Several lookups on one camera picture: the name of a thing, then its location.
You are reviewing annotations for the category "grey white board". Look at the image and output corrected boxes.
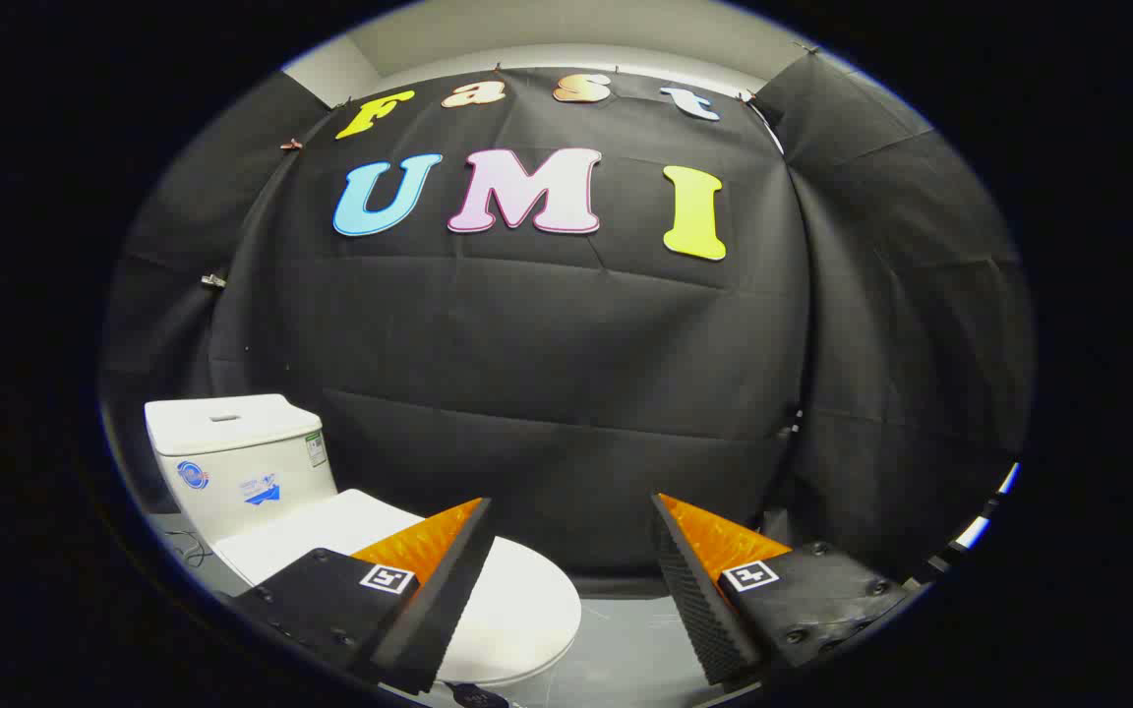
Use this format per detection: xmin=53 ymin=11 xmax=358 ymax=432
xmin=911 ymin=460 xmax=1022 ymax=586

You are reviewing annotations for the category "white toilet with tank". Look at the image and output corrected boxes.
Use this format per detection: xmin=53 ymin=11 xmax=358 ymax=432
xmin=144 ymin=393 xmax=583 ymax=689

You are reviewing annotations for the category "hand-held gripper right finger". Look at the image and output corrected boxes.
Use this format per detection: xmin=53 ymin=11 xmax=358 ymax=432
xmin=650 ymin=493 xmax=912 ymax=686

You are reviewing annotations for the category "white toilet lid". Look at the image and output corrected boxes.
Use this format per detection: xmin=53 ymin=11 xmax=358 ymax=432
xmin=215 ymin=489 xmax=583 ymax=686

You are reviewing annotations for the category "black backdrop cloth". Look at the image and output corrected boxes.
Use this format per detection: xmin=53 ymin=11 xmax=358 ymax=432
xmin=102 ymin=67 xmax=1036 ymax=597

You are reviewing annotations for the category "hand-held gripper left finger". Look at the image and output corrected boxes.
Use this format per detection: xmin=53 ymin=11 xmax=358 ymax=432
xmin=230 ymin=497 xmax=496 ymax=696

